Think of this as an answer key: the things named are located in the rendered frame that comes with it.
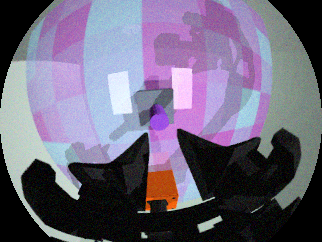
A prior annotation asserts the dark purple cylinder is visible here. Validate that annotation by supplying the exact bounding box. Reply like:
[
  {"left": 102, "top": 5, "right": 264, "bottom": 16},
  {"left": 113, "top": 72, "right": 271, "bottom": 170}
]
[{"left": 149, "top": 104, "right": 169, "bottom": 130}]

